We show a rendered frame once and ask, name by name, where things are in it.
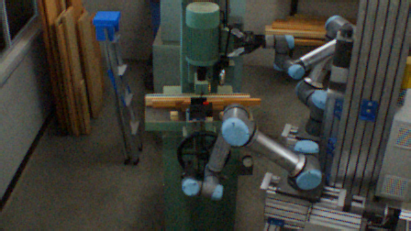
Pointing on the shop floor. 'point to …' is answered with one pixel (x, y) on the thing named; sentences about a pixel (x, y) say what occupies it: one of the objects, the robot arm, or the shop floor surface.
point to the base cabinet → (216, 214)
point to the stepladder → (105, 22)
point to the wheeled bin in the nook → (154, 40)
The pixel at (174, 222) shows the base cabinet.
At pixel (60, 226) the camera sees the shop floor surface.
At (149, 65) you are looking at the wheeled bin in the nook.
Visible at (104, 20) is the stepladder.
